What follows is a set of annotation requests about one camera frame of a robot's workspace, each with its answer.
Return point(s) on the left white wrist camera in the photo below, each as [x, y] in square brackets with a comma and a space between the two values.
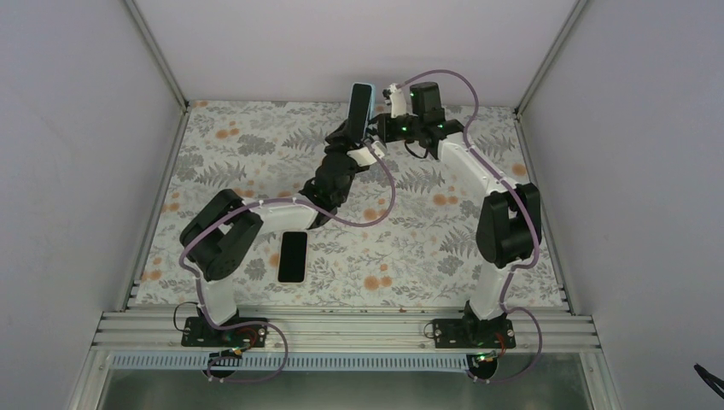
[368, 155]

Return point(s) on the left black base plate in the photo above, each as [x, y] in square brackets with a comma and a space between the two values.
[244, 333]

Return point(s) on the white slotted cable duct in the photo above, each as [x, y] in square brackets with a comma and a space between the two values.
[293, 362]

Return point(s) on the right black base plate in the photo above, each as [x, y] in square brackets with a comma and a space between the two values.
[452, 334]

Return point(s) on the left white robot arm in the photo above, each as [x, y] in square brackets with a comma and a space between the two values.
[220, 236]

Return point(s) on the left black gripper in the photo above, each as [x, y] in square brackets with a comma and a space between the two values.
[341, 140]

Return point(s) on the aluminium mounting rail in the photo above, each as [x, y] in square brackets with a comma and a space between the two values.
[344, 330]

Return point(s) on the black object at corner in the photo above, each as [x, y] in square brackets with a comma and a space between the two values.
[711, 380]

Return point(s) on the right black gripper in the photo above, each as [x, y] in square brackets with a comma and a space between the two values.
[384, 134]

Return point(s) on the floral patterned table mat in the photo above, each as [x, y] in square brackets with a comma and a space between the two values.
[406, 236]

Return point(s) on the black phone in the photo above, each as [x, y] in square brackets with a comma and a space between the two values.
[292, 263]
[360, 108]

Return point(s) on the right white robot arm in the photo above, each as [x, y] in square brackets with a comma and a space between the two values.
[508, 232]

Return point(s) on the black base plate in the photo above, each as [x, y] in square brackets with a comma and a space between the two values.
[452, 334]
[244, 333]

